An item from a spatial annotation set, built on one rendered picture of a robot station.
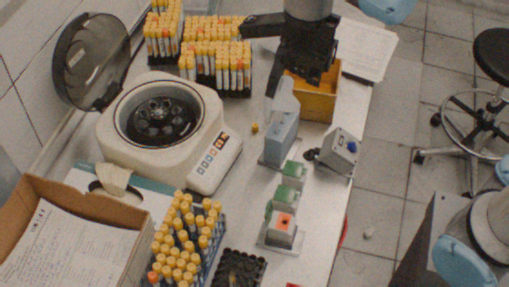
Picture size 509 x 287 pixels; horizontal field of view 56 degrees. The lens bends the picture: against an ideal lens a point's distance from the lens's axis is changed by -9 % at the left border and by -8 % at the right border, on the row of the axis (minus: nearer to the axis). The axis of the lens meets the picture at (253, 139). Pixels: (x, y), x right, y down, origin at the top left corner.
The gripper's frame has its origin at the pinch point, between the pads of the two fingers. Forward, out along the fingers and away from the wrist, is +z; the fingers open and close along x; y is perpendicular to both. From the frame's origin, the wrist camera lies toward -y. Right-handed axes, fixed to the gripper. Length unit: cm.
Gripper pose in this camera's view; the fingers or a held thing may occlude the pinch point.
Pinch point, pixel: (282, 96)
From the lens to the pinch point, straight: 93.2
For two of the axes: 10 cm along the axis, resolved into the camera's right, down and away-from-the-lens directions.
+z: -0.5, 6.5, 7.6
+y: 8.8, 3.9, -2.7
